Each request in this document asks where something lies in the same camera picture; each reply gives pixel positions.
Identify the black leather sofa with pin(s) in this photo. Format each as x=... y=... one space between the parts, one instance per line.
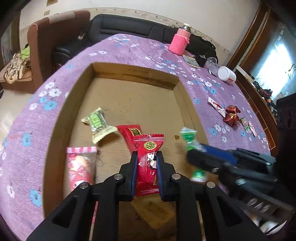
x=103 y=26

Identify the clothes pile on armchair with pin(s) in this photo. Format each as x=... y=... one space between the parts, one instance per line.
x=19 y=68

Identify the shallow cardboard tray box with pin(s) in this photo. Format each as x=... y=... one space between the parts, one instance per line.
x=134 y=97

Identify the white plastic cup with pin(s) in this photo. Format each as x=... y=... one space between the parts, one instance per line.
x=226 y=75

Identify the white red striped packet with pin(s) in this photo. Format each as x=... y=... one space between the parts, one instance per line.
x=251 y=126

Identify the green white snack packet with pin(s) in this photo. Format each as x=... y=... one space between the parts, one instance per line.
x=98 y=125

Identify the wooden tv cabinet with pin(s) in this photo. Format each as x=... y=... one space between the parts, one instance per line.
x=260 y=108

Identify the pink knit-covered bottle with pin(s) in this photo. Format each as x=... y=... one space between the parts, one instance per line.
x=180 y=40

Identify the brown armchair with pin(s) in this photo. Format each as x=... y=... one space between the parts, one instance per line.
x=43 y=37

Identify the green twisted candy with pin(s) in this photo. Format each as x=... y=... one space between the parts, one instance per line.
x=189 y=135
x=244 y=123

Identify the clear plastic cup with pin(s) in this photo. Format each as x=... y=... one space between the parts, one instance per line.
x=212 y=65

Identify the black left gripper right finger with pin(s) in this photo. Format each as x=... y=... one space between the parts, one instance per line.
x=203 y=211

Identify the dark red foil snack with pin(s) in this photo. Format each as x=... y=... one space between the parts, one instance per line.
x=232 y=109
x=231 y=119

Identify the purple floral tablecloth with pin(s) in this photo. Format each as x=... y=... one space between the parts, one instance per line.
x=23 y=151

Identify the white red snack packet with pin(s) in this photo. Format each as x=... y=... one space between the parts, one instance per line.
x=217 y=107

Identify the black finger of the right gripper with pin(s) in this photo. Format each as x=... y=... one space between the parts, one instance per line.
x=194 y=157

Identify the red rectangular snack packet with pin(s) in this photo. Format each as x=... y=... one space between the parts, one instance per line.
x=128 y=132

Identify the pink cartoon snack packet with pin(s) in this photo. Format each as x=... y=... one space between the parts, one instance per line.
x=81 y=165

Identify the small black object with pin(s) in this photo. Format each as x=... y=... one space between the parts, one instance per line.
x=201 y=60

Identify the clear-wrapped biscuit bar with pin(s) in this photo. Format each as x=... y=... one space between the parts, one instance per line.
x=155 y=212

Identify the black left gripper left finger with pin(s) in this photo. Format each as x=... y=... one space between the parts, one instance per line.
x=91 y=210

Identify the small card booklet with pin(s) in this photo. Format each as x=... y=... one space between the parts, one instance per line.
x=190 y=61

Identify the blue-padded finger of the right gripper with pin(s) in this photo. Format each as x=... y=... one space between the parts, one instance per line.
x=217 y=157

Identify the red cartoon snack packet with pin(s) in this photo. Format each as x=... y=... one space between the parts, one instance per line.
x=147 y=147

